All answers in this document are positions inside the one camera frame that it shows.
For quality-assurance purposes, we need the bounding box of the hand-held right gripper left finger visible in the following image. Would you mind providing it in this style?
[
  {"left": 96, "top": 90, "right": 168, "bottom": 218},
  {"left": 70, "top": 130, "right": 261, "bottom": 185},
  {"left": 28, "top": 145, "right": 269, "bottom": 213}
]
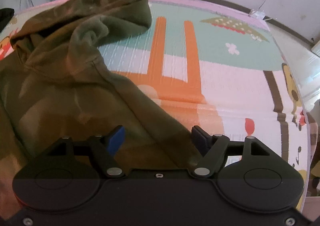
[{"left": 37, "top": 125, "right": 125, "bottom": 178}]

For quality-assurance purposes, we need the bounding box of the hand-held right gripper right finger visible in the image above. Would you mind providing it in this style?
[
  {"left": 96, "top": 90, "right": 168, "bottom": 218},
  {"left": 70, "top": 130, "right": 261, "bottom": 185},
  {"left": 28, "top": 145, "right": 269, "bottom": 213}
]
[{"left": 191, "top": 126, "right": 282, "bottom": 178}]

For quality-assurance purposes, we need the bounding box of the green tie-dye hoodie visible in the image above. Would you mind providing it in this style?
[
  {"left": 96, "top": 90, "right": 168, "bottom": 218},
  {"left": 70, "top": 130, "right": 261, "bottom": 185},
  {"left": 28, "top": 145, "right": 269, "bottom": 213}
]
[{"left": 0, "top": 0, "right": 205, "bottom": 216}]

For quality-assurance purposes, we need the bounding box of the printed play mat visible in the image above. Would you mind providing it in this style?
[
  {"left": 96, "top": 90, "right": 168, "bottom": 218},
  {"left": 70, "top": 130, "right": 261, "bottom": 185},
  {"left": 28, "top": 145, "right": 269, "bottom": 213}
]
[{"left": 0, "top": 0, "right": 313, "bottom": 214}]

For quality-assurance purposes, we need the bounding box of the white power strip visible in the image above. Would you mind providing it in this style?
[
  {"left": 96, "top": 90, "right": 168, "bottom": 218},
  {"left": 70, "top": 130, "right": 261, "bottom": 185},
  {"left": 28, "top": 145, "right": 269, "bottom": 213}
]
[{"left": 249, "top": 9, "right": 267, "bottom": 19}]

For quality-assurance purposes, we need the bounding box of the black patterned garment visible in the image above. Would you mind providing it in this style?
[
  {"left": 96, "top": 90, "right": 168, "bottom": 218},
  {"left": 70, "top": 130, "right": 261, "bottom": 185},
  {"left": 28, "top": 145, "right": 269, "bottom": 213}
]
[{"left": 0, "top": 8, "right": 15, "bottom": 30}]

